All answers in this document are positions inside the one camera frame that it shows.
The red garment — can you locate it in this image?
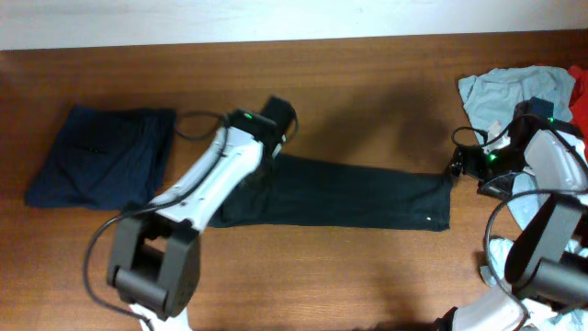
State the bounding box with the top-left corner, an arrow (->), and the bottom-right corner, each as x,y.
535,63 -> 588,157

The folded navy blue garment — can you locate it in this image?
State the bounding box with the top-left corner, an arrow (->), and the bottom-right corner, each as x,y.
24,105 -> 176,211

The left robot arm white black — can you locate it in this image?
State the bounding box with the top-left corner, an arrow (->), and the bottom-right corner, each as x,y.
107,97 -> 298,330

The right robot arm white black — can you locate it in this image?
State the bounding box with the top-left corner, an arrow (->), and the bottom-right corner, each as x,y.
433,97 -> 587,331

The light grey-blue t-shirt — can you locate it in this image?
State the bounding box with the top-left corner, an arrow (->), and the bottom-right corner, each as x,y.
457,65 -> 588,331

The black t-shirt white logo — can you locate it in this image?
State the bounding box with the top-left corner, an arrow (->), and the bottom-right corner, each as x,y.
209,154 -> 453,232

